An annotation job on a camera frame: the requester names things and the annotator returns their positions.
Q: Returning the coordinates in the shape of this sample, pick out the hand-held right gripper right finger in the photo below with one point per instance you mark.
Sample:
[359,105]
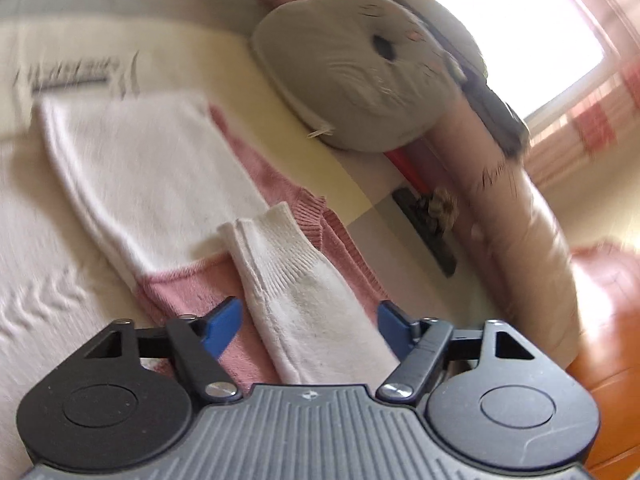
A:
[395,327]

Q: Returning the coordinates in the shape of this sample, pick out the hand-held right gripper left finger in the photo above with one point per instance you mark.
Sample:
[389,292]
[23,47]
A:
[225,327]

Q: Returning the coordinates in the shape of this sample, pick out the pink and white sweater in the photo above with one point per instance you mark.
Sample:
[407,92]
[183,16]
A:
[175,185]

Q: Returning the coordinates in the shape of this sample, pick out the black flat case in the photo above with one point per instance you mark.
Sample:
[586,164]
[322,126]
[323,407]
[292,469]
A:
[442,255]

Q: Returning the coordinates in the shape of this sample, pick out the brown hair scrunchie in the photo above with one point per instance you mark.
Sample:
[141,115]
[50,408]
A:
[440,207]

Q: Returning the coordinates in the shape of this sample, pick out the pink rolled duvet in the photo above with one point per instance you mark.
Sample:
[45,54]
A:
[515,240]

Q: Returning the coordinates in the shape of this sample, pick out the red stick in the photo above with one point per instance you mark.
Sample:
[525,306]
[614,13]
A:
[407,167]

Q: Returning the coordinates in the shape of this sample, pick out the orange wooden headboard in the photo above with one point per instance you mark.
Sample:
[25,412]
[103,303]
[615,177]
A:
[610,360]

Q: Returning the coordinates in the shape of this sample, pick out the grey blue cloth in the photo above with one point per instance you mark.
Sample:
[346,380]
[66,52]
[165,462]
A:
[495,115]

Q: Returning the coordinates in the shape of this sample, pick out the grey cat face cushion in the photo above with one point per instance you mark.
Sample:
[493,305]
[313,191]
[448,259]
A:
[350,80]

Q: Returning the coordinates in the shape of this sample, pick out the pink plaid curtain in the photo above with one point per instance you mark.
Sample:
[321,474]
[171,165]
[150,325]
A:
[585,130]

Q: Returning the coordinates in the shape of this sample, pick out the window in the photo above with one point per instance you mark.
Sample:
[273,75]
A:
[525,35]

